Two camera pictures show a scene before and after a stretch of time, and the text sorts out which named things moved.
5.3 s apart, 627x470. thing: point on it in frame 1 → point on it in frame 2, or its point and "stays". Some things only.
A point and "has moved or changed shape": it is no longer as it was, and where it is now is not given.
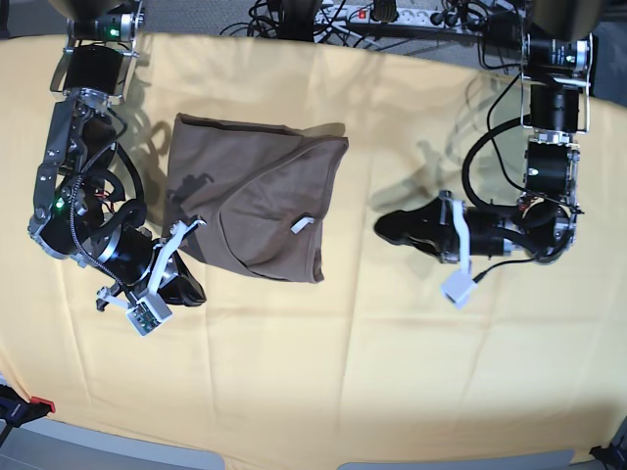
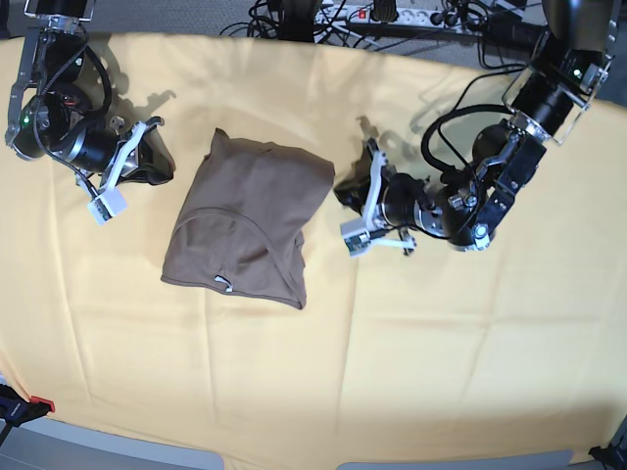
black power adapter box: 505,29 stays
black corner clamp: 614,458 stays
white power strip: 363,14 stays
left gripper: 127,256 → 94,149
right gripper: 437,219 → 406,201
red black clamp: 16,411 stays
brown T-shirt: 248,199 has moved or changed shape
